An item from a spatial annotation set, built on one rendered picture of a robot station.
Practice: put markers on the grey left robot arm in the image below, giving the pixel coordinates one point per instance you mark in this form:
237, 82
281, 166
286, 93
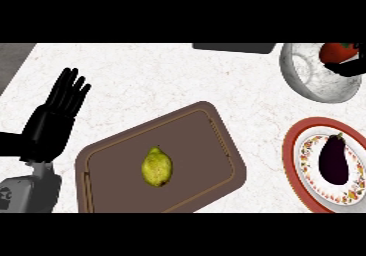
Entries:
29, 193

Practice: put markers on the dark grey flat object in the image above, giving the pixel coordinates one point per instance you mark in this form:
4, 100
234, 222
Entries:
235, 47

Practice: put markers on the grey appliance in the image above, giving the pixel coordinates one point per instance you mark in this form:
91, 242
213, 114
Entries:
8, 63

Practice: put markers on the brown cutting board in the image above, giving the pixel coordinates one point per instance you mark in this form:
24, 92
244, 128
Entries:
191, 150

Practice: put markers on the white marble bowl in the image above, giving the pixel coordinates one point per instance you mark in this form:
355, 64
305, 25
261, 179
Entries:
309, 76

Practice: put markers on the dark purple eggplant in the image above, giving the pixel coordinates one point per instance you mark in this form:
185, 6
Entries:
334, 161

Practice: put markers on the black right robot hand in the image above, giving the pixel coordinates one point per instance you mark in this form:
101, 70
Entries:
352, 68

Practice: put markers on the red bell pepper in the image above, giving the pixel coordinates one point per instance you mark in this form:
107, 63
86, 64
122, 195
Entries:
339, 52

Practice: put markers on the red-rimmed floral plate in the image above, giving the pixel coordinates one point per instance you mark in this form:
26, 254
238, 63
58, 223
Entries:
299, 166

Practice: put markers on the yellow-green pear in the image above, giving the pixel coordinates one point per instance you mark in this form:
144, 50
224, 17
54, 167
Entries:
157, 167

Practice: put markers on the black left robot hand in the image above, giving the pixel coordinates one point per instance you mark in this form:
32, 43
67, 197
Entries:
48, 126

